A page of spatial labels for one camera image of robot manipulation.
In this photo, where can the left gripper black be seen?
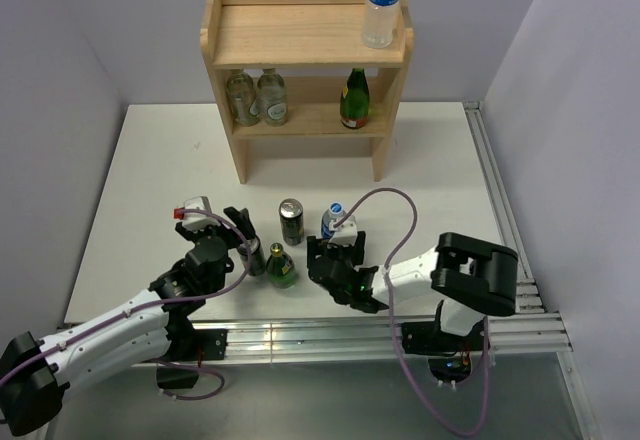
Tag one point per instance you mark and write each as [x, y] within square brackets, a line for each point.
[233, 238]

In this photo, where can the clear glass bottle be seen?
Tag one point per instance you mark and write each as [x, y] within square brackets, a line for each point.
[242, 98]
[272, 98]

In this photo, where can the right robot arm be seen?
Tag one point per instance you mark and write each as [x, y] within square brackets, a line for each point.
[475, 277]

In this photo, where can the clear glass bottle right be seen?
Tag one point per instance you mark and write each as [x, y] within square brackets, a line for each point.
[272, 98]

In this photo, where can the blue label water bottle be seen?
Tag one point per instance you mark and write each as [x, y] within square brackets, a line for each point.
[330, 218]
[379, 22]

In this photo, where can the green glass bottle yellow label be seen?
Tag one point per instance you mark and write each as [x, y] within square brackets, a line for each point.
[355, 100]

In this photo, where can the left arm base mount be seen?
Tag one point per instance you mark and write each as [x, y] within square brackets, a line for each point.
[186, 364]

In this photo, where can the clear glass bottle left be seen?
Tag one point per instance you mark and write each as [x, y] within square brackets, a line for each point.
[242, 98]

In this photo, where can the aluminium rail frame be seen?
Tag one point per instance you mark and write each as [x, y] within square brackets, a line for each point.
[442, 168]

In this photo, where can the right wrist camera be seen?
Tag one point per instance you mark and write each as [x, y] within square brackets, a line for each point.
[343, 231]

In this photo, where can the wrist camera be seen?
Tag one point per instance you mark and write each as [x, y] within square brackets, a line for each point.
[194, 214]
[343, 231]

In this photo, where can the wooden two-tier shelf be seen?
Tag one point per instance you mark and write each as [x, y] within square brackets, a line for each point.
[305, 34]

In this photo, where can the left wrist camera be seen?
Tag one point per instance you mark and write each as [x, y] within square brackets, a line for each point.
[194, 214]

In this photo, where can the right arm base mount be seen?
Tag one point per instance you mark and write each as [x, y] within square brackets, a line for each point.
[449, 356]

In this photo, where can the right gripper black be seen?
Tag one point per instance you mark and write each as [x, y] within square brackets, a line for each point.
[357, 251]

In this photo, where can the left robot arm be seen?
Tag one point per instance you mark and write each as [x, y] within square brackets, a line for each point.
[37, 375]

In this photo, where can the dark beverage can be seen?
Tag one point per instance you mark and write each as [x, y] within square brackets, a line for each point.
[252, 257]
[291, 220]

